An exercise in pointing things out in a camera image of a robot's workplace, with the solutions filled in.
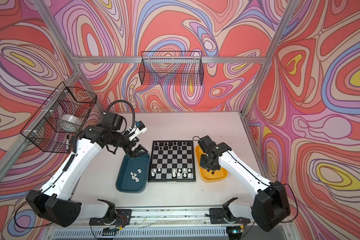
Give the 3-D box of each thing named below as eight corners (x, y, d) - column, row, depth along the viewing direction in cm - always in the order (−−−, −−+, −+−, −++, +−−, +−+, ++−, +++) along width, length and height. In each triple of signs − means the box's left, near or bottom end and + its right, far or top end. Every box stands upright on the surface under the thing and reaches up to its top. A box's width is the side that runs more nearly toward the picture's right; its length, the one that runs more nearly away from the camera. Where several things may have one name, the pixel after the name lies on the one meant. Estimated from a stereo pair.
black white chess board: (147, 181, 87) (146, 179, 84) (153, 142, 104) (152, 140, 102) (195, 181, 87) (196, 179, 85) (193, 142, 104) (193, 140, 102)
